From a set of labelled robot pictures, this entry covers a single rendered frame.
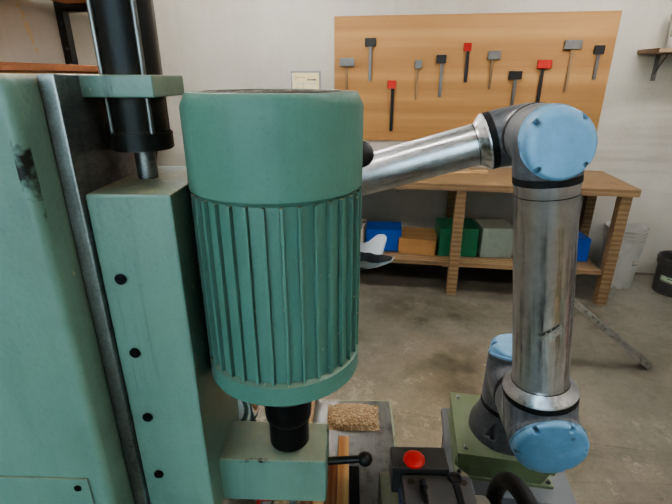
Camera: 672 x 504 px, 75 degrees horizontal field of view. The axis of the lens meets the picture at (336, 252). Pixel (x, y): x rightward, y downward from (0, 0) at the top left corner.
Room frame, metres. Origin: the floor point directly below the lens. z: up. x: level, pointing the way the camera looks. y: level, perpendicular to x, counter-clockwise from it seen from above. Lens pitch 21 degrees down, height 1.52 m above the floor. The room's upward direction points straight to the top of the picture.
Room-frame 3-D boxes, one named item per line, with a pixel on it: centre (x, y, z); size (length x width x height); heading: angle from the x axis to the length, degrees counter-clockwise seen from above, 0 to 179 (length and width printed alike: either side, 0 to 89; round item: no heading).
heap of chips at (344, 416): (0.68, -0.03, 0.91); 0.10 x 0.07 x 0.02; 88
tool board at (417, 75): (3.57, -0.97, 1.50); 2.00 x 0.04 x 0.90; 81
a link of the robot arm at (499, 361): (0.94, -0.46, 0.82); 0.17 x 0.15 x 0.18; 174
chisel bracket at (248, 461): (0.46, 0.08, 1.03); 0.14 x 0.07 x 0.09; 88
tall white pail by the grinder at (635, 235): (3.20, -2.21, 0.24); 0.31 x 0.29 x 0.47; 81
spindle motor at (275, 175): (0.45, 0.06, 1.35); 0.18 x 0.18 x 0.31
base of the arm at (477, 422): (0.94, -0.46, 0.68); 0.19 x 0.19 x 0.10
